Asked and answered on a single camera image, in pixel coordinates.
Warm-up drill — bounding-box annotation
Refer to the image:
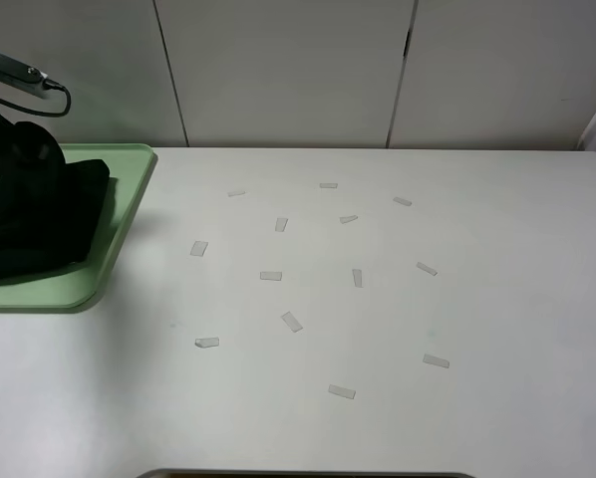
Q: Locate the black short sleeve t-shirt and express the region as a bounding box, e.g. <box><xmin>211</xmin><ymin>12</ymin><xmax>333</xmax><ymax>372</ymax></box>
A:
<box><xmin>0</xmin><ymin>121</ymin><xmax>111</xmax><ymax>282</ymax></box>

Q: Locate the light green plastic tray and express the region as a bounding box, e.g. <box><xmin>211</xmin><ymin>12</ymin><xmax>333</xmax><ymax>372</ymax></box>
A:
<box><xmin>0</xmin><ymin>143</ymin><xmax>156</xmax><ymax>314</ymax></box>

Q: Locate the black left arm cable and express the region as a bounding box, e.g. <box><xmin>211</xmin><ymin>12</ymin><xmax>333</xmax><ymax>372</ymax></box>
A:
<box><xmin>0</xmin><ymin>79</ymin><xmax>73</xmax><ymax>119</ymax></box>

